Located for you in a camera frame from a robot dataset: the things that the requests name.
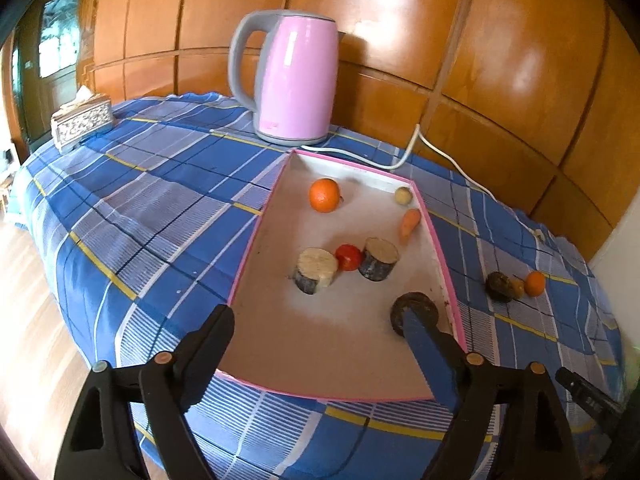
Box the dark brown rotten fruit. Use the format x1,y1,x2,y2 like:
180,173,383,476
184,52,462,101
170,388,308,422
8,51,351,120
390,292,439,337

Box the light wood log slice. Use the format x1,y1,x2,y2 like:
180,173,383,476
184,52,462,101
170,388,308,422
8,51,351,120
293,247,338,295

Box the large orange mandarin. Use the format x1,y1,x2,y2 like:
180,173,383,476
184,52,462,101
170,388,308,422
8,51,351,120
308,178,343,214

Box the small orange mandarin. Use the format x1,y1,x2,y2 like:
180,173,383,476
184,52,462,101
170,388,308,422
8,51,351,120
524,271,546,297

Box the small tan kiwi fruit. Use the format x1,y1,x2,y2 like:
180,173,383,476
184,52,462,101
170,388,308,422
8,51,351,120
510,278,525,299

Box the dark brown wrinkled fruit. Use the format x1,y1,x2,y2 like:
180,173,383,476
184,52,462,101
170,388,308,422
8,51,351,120
485,271,516,304

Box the blue plaid tablecloth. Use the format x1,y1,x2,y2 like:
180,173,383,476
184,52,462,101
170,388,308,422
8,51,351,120
17,93,624,479

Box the bark covered wood log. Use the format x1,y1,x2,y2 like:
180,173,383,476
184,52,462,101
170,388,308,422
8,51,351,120
358,237,400,282

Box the orange carrot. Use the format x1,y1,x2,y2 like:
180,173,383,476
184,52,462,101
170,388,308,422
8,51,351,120
399,208,422,244

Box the small red tomato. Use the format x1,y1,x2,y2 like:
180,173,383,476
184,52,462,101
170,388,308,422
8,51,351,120
334,244,362,272

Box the pink shallow tray box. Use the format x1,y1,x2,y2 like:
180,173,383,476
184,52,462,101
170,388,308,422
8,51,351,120
218,151,464,402

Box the small yellowish round fruit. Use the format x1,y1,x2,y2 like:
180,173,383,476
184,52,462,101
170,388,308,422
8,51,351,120
394,186,413,206

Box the silver ornate tissue box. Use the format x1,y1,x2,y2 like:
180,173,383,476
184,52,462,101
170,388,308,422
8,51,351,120
51,86,115,154

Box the wooden wardrobe panels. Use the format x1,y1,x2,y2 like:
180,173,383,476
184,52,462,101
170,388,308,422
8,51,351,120
78,0,639,260

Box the pink electric kettle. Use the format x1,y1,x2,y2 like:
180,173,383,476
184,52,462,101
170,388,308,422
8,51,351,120
228,10,340,146

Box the white power cable with plug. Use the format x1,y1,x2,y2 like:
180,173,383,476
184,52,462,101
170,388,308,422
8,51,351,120
209,122,548,241

